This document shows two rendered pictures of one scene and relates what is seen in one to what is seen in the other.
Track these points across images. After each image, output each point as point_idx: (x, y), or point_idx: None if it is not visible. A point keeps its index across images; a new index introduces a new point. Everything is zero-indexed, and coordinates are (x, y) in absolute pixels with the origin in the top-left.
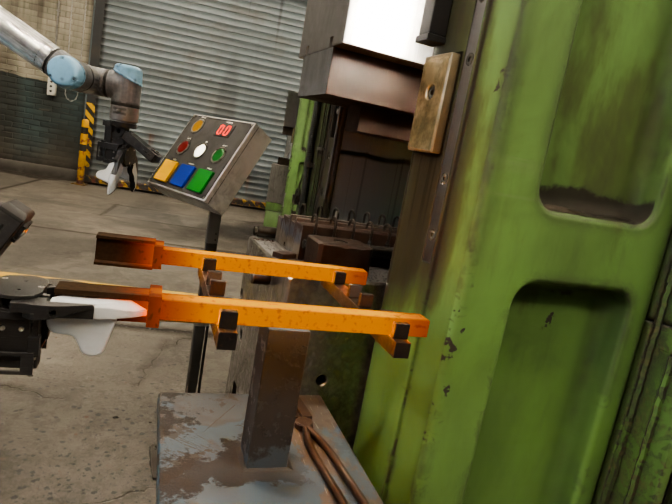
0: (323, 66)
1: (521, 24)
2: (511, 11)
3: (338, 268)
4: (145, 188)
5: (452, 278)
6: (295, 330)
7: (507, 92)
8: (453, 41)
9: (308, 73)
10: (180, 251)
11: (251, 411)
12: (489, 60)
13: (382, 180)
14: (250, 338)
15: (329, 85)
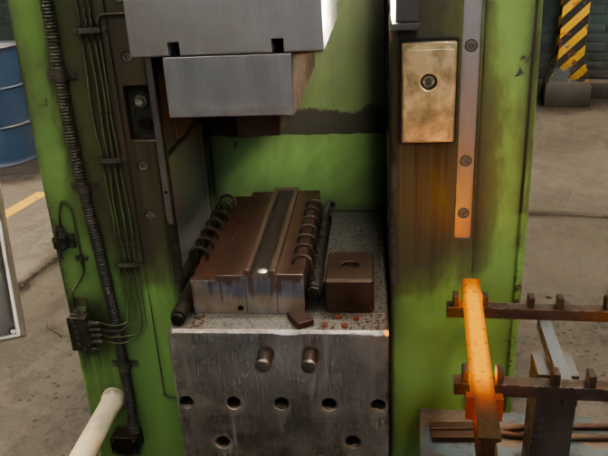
0: (265, 78)
1: (540, 17)
2: (520, 3)
3: (476, 292)
4: None
5: (504, 239)
6: (573, 361)
7: (536, 78)
8: (435, 24)
9: (201, 84)
10: (491, 384)
11: (555, 447)
12: (499, 47)
13: (188, 161)
14: (272, 431)
15: (294, 102)
